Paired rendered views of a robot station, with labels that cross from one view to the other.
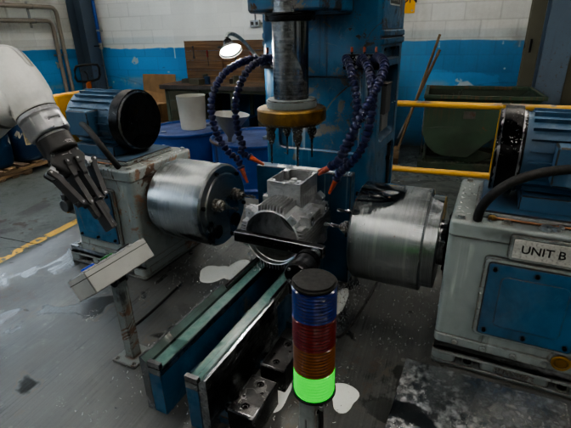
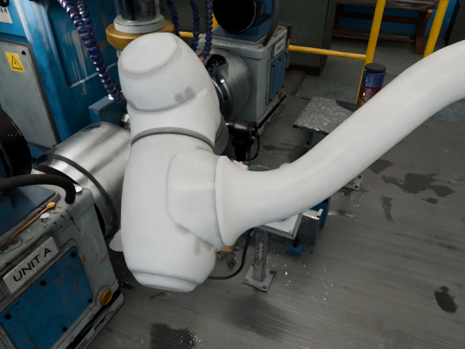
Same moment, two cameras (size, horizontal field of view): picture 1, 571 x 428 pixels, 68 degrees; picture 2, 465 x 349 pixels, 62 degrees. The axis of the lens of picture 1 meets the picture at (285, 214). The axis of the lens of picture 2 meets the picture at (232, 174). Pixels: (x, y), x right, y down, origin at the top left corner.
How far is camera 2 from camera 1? 1.37 m
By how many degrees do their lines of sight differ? 76
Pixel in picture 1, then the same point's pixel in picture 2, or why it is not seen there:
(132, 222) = (99, 254)
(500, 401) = (316, 107)
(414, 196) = (224, 54)
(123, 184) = (84, 215)
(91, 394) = (306, 295)
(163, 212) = not seen: hidden behind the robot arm
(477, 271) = (266, 73)
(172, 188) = (121, 169)
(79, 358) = (264, 322)
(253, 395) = not seen: hidden behind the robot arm
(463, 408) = (322, 115)
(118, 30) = not seen: outside the picture
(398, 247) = (245, 84)
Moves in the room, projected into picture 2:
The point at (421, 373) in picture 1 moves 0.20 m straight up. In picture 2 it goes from (304, 122) to (310, 70)
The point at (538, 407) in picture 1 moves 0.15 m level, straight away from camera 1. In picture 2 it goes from (317, 101) to (286, 91)
